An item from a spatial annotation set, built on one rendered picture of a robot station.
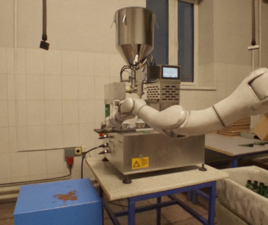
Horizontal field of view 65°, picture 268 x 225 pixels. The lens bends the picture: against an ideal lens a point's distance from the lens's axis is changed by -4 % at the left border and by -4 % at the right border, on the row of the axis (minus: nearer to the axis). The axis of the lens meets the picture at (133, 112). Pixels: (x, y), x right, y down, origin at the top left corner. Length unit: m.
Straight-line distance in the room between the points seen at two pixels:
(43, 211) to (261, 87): 1.24
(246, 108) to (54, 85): 2.39
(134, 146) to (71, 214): 0.56
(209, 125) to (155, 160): 0.71
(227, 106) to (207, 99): 3.01
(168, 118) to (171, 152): 0.68
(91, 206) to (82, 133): 1.54
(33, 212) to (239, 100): 1.20
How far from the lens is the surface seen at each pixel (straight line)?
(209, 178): 1.43
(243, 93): 0.69
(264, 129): 2.79
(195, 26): 4.20
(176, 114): 0.73
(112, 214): 1.65
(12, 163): 2.92
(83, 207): 1.44
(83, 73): 2.84
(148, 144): 1.30
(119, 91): 1.47
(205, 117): 0.69
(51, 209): 1.42
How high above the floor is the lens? 1.23
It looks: 4 degrees down
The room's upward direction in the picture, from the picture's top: straight up
